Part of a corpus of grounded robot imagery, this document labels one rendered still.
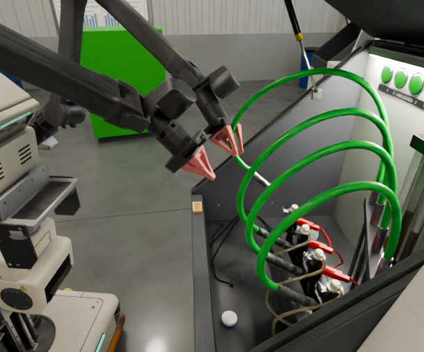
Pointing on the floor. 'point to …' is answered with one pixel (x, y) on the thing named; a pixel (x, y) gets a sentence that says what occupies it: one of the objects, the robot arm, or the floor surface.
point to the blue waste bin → (306, 65)
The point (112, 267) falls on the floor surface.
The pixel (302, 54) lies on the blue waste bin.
